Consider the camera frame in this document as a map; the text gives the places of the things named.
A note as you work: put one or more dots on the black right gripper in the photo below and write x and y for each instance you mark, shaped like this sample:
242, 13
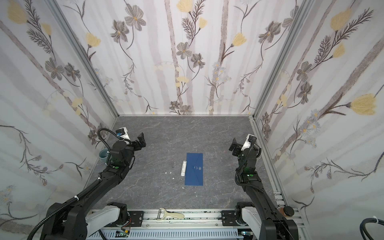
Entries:
237, 148

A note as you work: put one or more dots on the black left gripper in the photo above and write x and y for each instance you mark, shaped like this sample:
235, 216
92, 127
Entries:
137, 143

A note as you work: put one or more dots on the dark blue envelope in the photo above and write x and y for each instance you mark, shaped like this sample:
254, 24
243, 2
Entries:
194, 170

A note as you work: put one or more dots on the white glue stick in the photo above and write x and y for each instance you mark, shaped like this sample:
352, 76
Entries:
183, 169

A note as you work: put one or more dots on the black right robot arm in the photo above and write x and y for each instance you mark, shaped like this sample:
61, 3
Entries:
261, 215

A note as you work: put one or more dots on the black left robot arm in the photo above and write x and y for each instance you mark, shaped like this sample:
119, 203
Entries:
67, 221

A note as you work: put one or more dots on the teal ceramic cup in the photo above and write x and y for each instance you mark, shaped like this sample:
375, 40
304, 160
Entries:
104, 156

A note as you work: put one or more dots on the small jar black lid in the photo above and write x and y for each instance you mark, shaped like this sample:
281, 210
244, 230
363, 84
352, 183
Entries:
287, 211

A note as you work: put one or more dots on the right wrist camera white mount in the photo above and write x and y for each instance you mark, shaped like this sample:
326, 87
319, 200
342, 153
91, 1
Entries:
249, 143

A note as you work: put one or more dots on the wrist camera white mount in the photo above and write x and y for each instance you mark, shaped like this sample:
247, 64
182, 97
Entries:
249, 143
122, 134

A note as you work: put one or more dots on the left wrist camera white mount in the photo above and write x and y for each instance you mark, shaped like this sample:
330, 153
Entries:
122, 134

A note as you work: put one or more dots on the cream handled peeler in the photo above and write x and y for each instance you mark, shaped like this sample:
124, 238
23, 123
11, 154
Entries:
164, 214

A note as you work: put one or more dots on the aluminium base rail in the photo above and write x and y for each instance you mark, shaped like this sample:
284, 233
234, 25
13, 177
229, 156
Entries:
117, 215

